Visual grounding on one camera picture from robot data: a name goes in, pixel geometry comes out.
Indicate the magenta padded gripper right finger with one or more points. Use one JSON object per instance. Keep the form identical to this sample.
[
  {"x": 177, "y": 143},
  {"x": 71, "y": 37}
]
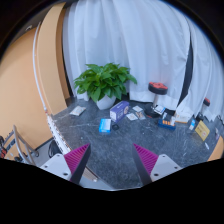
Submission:
[{"x": 152, "y": 167}]

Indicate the white curtain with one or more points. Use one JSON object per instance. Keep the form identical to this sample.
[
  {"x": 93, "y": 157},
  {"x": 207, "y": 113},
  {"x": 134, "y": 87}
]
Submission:
[{"x": 156, "y": 42}]

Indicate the yellow black sign card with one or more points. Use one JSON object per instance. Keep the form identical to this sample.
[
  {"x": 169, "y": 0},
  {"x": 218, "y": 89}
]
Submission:
[{"x": 202, "y": 130}]

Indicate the small white card packet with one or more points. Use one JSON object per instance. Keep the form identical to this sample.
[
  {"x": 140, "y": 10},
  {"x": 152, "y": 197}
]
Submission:
[{"x": 132, "y": 117}]

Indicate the white plant pot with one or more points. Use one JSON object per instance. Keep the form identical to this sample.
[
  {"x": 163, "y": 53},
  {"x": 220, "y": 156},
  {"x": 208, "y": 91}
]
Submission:
[{"x": 106, "y": 102}]

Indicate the small dark round object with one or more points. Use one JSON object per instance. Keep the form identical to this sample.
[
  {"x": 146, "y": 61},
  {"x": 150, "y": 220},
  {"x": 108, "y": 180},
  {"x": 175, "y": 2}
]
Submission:
[{"x": 115, "y": 127}]

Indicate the blue orange box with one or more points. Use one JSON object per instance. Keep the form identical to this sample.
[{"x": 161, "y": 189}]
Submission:
[{"x": 165, "y": 122}]

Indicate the flat plastic packet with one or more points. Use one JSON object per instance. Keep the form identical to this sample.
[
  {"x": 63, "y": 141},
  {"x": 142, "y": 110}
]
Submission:
[{"x": 77, "y": 111}]

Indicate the white power strip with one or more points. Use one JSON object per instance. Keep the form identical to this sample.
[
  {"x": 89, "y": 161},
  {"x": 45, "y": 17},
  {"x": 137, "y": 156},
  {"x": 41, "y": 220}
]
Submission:
[{"x": 60, "y": 141}]

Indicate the metal chair frame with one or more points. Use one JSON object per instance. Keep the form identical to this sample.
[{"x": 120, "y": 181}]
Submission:
[{"x": 26, "y": 152}]

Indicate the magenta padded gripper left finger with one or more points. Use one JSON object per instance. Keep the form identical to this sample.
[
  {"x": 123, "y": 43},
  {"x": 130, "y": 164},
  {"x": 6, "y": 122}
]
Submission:
[{"x": 69, "y": 166}]

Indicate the small blue white box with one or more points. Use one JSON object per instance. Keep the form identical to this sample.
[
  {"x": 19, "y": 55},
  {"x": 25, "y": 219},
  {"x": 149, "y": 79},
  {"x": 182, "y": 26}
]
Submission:
[{"x": 105, "y": 126}]

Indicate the purple cardboard box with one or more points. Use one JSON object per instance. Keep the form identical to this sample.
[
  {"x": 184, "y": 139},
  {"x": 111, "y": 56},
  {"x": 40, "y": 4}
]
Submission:
[{"x": 118, "y": 111}]

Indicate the green leafy potted plant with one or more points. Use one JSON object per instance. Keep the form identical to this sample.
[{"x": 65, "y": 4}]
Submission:
[{"x": 100, "y": 81}]

